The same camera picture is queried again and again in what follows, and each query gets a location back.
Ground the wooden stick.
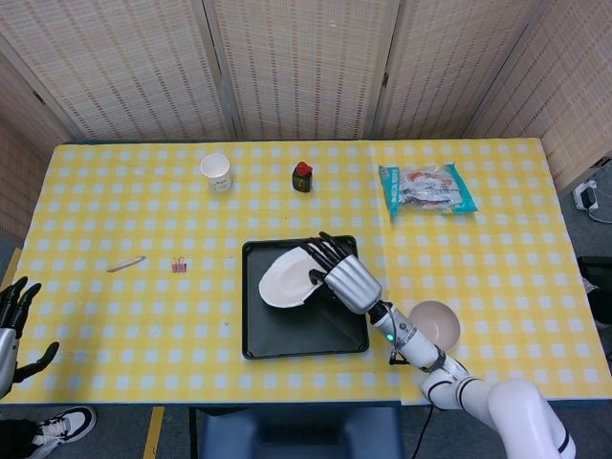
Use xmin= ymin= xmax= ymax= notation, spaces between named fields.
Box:
xmin=105 ymin=255 xmax=146 ymax=273

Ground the white paper cup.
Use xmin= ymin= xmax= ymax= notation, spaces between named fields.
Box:
xmin=200 ymin=153 xmax=234 ymax=194

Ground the black bottle with red cap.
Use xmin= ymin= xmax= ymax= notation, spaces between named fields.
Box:
xmin=291 ymin=161 xmax=314 ymax=194

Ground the white power strip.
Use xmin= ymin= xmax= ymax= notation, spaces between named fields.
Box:
xmin=572 ymin=180 xmax=601 ymax=212

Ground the white paper plate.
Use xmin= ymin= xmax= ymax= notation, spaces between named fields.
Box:
xmin=258 ymin=247 xmax=319 ymax=310

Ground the yellow white checked tablecloth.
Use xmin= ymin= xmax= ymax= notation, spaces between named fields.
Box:
xmin=0 ymin=140 xmax=612 ymax=407

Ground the beige plastic bowl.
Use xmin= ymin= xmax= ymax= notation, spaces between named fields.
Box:
xmin=409 ymin=299 xmax=462 ymax=351

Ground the teal snack packet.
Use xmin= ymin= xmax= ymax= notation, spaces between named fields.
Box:
xmin=378 ymin=162 xmax=479 ymax=221

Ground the white black sneaker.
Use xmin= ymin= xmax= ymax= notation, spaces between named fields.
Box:
xmin=32 ymin=405 xmax=98 ymax=459

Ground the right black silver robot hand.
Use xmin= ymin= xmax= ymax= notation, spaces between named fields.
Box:
xmin=300 ymin=231 xmax=383 ymax=316

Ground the woven bamboo folding screen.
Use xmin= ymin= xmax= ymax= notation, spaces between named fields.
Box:
xmin=0 ymin=0 xmax=612 ymax=245

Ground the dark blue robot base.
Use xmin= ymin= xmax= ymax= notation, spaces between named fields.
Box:
xmin=197 ymin=405 xmax=405 ymax=459

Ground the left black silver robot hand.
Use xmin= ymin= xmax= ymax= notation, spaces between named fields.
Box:
xmin=0 ymin=275 xmax=61 ymax=399

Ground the black square plastic tray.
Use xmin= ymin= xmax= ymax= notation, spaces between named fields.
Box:
xmin=241 ymin=233 xmax=372 ymax=361

